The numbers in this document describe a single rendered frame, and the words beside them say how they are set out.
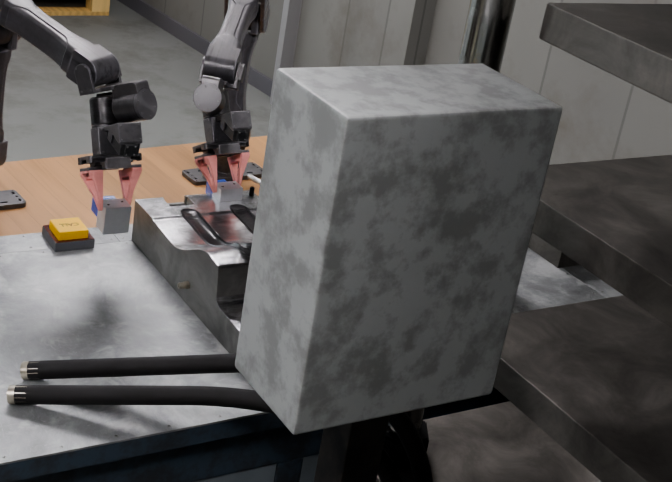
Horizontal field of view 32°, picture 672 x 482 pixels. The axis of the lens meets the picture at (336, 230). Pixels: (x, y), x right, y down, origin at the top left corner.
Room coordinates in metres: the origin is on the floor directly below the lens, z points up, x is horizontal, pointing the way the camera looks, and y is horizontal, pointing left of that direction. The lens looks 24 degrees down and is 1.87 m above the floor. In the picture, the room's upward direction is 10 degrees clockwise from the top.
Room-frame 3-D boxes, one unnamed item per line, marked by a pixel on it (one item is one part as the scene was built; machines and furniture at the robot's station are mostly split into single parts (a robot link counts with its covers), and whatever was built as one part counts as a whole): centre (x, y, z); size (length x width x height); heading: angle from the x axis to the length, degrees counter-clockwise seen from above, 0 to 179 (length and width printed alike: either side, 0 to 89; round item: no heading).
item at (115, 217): (2.01, 0.43, 0.93); 0.13 x 0.05 x 0.05; 35
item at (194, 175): (2.57, 0.28, 0.84); 0.20 x 0.07 x 0.08; 130
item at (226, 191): (2.27, 0.26, 0.89); 0.13 x 0.05 x 0.05; 35
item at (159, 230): (2.02, 0.15, 0.87); 0.50 x 0.26 x 0.14; 35
